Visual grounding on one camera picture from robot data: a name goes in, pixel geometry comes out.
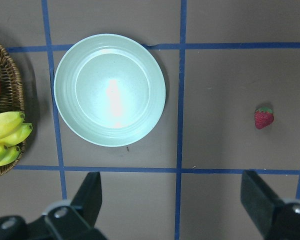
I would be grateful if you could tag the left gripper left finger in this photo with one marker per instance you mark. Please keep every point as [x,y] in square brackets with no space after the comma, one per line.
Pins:
[75,219]

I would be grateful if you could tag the brown wicker basket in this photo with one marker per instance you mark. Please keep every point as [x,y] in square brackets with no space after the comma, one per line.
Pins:
[12,95]

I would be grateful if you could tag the light green plate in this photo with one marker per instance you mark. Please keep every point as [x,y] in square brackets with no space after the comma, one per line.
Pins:
[109,90]

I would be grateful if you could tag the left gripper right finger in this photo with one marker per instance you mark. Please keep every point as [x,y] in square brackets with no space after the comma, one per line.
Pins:
[274,217]

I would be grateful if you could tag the yellow banana bunch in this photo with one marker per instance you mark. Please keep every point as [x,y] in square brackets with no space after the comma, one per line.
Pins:
[13,131]

